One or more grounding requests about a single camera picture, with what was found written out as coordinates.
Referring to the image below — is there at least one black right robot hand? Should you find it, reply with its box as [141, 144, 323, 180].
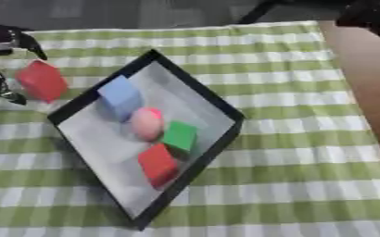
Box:
[334, 0, 380, 54]

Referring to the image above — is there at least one blue block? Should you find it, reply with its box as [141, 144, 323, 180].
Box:
[95, 74, 145, 123]

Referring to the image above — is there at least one black tripod leg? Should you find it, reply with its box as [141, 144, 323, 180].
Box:
[235, 0, 287, 25]

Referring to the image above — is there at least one black box with white inside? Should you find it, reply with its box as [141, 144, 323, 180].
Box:
[45, 48, 247, 231]

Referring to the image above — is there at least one red block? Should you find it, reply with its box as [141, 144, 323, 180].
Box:
[136, 143, 181, 190]
[13, 59, 70, 105]

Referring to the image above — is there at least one pink toy peach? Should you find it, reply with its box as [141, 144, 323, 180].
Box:
[128, 106, 166, 143]

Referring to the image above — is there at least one green block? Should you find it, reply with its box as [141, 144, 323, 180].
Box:
[158, 120, 200, 155]

